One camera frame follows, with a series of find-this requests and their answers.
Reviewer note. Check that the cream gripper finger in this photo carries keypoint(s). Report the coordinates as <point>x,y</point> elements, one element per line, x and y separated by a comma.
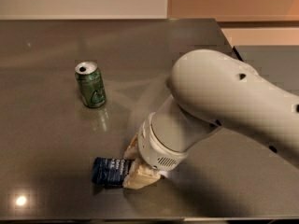
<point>140,175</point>
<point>131,153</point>

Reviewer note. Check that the blue rxbar wrapper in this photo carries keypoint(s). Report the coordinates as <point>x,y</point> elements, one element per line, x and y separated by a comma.
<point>110,172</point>

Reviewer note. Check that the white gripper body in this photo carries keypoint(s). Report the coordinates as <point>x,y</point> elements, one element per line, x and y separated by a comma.
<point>154,151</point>

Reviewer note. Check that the grey side table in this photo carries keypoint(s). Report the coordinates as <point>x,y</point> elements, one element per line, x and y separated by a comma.
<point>276,63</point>

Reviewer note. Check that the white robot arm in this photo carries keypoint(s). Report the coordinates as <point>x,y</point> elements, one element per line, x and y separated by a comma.
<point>209,91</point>

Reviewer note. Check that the green soda can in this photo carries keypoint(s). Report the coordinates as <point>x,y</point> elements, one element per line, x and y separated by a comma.
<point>90,83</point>

